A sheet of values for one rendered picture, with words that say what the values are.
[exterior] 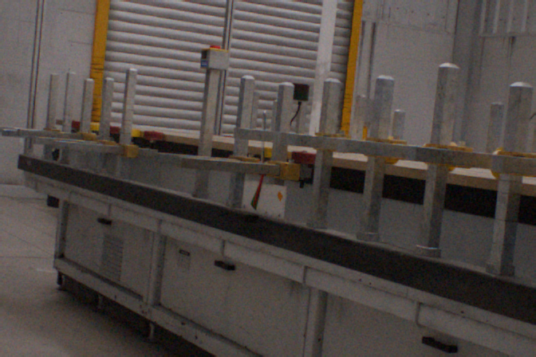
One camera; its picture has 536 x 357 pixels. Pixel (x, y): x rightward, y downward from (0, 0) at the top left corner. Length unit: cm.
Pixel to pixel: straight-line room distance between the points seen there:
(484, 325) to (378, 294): 40
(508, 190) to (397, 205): 71
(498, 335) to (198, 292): 196
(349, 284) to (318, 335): 54
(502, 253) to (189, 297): 208
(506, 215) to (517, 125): 20
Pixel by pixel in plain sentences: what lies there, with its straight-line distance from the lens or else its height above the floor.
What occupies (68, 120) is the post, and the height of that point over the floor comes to 91.
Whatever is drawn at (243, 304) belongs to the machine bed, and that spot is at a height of 32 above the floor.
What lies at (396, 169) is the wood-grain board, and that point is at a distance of 284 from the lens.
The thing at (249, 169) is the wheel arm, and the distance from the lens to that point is 298.
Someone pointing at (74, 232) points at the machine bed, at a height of 32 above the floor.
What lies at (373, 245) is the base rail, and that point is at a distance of 260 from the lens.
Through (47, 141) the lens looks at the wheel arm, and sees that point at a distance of 431.
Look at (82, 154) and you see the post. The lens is 467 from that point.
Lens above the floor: 96
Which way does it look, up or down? 3 degrees down
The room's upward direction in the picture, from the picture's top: 6 degrees clockwise
